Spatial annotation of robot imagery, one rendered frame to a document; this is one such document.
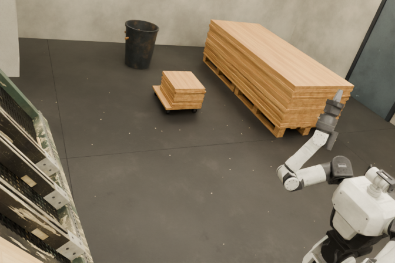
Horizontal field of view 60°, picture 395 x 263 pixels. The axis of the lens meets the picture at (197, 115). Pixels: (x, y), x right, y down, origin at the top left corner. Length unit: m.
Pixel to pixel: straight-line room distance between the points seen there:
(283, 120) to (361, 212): 2.88
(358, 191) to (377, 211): 0.12
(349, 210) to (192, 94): 2.96
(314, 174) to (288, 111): 2.66
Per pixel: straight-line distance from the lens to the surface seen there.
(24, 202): 1.42
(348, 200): 1.80
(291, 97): 4.37
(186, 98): 4.37
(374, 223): 1.77
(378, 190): 1.79
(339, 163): 1.90
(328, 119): 1.76
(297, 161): 1.79
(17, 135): 1.91
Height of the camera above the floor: 2.30
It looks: 30 degrees down
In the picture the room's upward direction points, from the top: 14 degrees clockwise
